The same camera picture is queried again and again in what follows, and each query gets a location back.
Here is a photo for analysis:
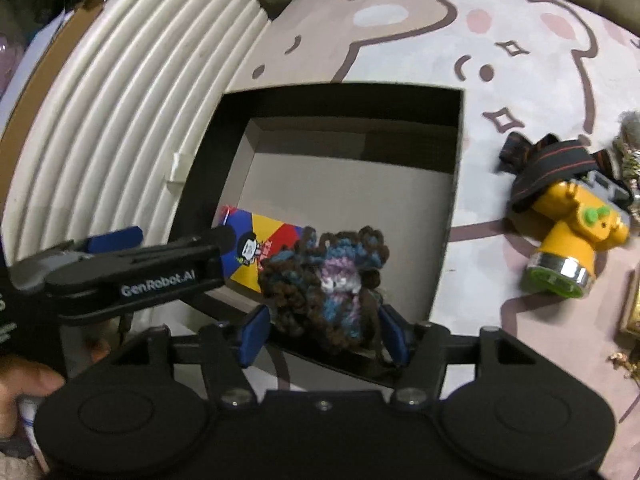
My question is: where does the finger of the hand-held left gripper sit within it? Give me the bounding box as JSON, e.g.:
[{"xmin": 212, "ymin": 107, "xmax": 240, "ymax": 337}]
[
  {"xmin": 46, "ymin": 226, "xmax": 237, "ymax": 327},
  {"xmin": 65, "ymin": 226, "xmax": 144, "ymax": 261}
]

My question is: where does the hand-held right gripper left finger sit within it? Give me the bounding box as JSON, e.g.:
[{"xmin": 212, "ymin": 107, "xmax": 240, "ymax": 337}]
[{"xmin": 117, "ymin": 305, "xmax": 272, "ymax": 408}]

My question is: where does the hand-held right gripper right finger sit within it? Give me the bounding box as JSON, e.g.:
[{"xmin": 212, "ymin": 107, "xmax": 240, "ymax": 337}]
[{"xmin": 378, "ymin": 305, "xmax": 538, "ymax": 407}]

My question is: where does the brown blue crocheted yarn piece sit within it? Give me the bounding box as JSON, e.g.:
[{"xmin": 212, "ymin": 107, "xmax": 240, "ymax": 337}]
[{"xmin": 257, "ymin": 226, "xmax": 391, "ymax": 357}]

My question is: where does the black cardboard box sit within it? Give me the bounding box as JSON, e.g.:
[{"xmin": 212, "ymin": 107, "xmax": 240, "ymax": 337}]
[{"xmin": 167, "ymin": 82, "xmax": 466, "ymax": 390}]

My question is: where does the golden brown small box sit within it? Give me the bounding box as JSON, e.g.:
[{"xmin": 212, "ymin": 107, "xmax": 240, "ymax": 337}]
[{"xmin": 619, "ymin": 269, "xmax": 640, "ymax": 342}]

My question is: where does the silver tinsel ornament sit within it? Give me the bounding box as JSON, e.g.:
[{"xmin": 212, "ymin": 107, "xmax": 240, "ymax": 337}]
[{"xmin": 612, "ymin": 111, "xmax": 640, "ymax": 233}]

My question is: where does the person's left hand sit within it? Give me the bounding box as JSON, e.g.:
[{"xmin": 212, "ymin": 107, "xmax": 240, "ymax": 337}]
[{"xmin": 0, "ymin": 337, "xmax": 112, "ymax": 438}]

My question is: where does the colourful cartoon card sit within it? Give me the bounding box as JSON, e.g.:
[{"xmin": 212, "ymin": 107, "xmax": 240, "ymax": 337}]
[{"xmin": 212, "ymin": 205, "xmax": 306, "ymax": 293}]

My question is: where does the white ribbed radiator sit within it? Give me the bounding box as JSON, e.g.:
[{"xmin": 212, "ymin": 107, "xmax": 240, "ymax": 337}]
[{"xmin": 0, "ymin": 0, "xmax": 273, "ymax": 326}]

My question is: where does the white paper sheet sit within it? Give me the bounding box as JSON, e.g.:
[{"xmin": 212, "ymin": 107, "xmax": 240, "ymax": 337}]
[{"xmin": 0, "ymin": 10, "xmax": 68, "ymax": 113}]

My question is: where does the pink jacket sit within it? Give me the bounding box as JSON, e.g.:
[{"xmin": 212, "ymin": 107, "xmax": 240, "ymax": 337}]
[{"xmin": 0, "ymin": 30, "xmax": 27, "ymax": 93}]

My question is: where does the bear printed mat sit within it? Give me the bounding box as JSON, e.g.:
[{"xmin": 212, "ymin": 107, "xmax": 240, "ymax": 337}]
[{"xmin": 240, "ymin": 0, "xmax": 640, "ymax": 480}]

